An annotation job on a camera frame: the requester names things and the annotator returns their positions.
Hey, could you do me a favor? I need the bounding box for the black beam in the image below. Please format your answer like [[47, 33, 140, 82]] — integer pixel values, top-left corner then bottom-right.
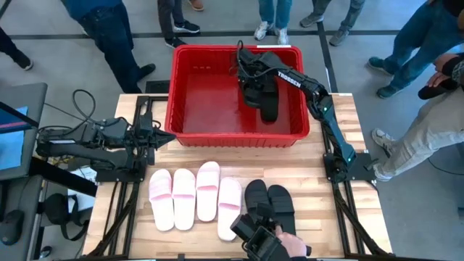
[[28, 156, 98, 199]]

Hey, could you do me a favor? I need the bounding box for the red plastic bin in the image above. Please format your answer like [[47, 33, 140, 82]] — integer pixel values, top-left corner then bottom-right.
[[164, 43, 312, 149]]

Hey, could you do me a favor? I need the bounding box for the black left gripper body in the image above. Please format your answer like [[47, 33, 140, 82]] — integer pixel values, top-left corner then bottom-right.
[[126, 112, 156, 166]]

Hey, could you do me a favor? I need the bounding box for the black handheld camera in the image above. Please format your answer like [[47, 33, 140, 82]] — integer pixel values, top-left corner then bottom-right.
[[230, 202, 312, 261]]

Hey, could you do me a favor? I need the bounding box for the person's hand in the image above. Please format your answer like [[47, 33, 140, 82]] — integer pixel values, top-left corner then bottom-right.
[[274, 225, 308, 259]]

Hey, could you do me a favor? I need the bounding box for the grey desk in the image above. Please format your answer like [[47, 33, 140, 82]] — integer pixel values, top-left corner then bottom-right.
[[0, 175, 44, 261]]

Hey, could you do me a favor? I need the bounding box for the black strap bag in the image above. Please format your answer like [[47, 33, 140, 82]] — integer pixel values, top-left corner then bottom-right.
[[43, 193, 91, 242]]

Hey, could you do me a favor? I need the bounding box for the black computer mouse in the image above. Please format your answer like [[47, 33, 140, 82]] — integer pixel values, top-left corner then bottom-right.
[[0, 209, 25, 247]]

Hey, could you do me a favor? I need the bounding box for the black handheld object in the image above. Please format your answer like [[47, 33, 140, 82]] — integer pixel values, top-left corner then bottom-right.
[[418, 78, 460, 101]]

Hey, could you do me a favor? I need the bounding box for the grey monitor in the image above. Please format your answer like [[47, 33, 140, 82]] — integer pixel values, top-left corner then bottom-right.
[[0, 82, 49, 182]]

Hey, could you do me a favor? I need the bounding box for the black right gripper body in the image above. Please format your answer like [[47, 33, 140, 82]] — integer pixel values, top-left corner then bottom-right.
[[237, 47, 268, 86]]

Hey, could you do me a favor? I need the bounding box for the white paper sheet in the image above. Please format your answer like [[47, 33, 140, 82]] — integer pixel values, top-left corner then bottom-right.
[[67, 165, 98, 212]]

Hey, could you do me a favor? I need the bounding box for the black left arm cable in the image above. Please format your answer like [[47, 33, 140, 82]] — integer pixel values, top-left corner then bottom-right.
[[38, 89, 97, 137]]

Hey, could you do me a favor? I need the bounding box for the pink foam slide sandal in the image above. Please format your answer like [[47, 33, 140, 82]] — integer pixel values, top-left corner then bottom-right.
[[195, 161, 221, 223], [171, 167, 197, 231], [149, 168, 175, 232], [217, 176, 243, 242]]

